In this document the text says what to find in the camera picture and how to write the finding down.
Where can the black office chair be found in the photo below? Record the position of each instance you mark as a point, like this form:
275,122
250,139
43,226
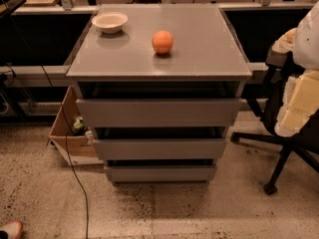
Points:
280,67

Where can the grey drawer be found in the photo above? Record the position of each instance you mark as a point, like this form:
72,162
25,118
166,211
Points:
143,149
117,174
158,113

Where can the cardboard box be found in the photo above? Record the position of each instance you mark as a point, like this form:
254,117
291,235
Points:
75,147

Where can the grey top drawer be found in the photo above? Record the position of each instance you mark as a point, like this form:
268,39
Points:
158,113

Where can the green white object in box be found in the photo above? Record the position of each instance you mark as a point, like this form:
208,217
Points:
80,129

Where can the white bowl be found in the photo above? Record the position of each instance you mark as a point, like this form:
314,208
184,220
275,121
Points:
110,22

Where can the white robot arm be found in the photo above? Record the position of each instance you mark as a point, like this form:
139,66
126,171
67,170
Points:
301,94

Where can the white red shoe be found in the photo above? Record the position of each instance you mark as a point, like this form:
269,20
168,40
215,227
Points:
11,230

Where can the grey drawer cabinet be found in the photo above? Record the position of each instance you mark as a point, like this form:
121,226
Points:
205,63

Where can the grey bottom drawer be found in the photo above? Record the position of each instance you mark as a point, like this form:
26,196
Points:
117,174

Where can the grey middle drawer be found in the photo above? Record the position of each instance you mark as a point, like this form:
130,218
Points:
143,149

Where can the orange ball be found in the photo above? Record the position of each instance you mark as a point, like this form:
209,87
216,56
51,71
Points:
162,42

